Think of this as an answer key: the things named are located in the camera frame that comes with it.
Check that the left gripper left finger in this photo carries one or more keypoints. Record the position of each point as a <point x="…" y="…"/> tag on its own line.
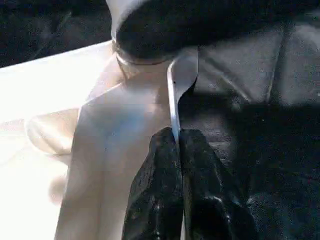
<point x="160" y="195"/>

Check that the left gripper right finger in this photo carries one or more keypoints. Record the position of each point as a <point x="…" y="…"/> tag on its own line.
<point x="212" y="200"/>

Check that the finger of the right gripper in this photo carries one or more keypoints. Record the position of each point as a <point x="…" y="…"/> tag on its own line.
<point x="175" y="27"/>

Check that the white plastic table leg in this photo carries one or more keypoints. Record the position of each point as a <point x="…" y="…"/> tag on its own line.
<point x="117" y="15"/>

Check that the white plastic table top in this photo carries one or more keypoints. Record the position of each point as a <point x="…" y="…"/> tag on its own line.
<point x="87" y="137"/>

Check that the black mat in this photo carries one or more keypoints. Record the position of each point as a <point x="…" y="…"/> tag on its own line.
<point x="262" y="112"/>

